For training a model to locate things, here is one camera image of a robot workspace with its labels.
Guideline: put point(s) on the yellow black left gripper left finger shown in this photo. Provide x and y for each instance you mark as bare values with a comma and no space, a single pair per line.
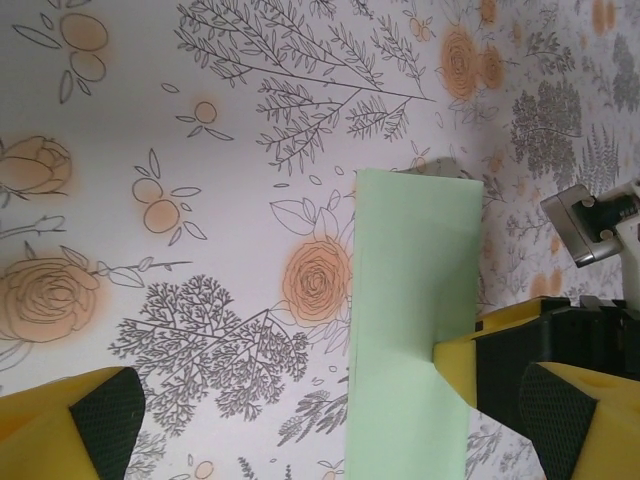
40,440

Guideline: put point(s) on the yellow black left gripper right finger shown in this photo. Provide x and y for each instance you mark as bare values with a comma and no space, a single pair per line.
600,430

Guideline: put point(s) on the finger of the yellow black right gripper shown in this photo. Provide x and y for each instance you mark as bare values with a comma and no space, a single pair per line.
457,360

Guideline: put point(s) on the light green cloth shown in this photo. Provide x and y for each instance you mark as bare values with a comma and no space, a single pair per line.
410,275

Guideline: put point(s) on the floral table mat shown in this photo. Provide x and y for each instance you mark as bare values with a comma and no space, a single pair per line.
200,200

